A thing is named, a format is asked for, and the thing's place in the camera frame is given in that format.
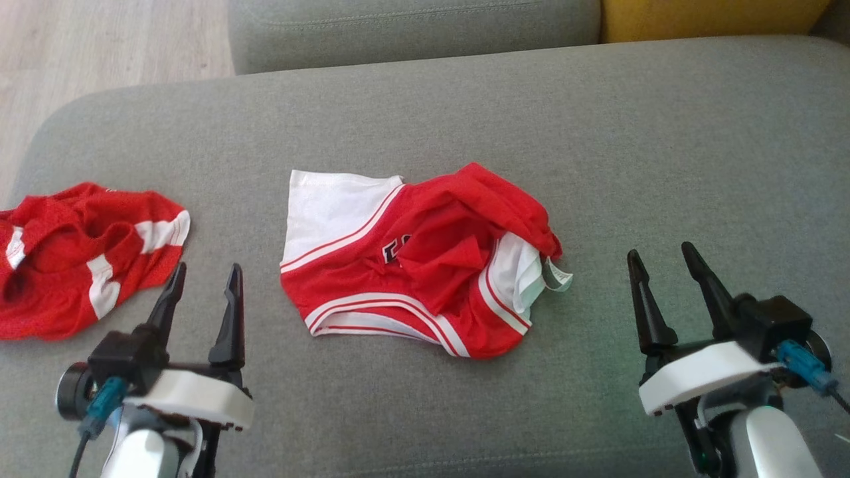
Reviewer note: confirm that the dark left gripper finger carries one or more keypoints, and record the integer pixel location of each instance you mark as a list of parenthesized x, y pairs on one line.
[(231, 325), (167, 302)]

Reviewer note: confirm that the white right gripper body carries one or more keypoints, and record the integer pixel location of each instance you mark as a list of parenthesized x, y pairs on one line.
[(704, 378)]

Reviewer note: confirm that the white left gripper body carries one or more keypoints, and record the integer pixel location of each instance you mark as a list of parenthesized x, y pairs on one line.
[(199, 401)]

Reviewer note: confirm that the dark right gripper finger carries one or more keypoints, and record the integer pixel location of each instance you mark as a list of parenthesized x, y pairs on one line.
[(714, 299), (651, 312)]

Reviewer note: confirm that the red white basketball jersey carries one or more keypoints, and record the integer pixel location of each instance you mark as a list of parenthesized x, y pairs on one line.
[(358, 279)]

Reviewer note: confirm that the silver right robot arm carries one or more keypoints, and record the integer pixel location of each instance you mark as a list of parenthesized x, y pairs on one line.
[(770, 445)]

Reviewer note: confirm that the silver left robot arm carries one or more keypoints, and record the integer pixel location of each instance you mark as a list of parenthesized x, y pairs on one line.
[(139, 458)]

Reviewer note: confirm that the red mesh white-banded garment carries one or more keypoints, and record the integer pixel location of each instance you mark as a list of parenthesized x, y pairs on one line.
[(60, 292)]

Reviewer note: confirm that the yellow sofa back cushion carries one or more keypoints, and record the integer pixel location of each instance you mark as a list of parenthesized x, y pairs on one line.
[(697, 20)]

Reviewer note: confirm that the grey sofa seat cushion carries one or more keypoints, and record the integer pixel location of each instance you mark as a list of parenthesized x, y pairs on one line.
[(398, 33)]

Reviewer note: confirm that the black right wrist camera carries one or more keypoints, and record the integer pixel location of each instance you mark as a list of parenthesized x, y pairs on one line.
[(773, 325)]

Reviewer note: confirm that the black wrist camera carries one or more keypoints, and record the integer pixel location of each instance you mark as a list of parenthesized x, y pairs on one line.
[(773, 325), (123, 358)]

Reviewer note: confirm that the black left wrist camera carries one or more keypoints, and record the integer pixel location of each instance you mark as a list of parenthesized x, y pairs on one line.
[(123, 358)]

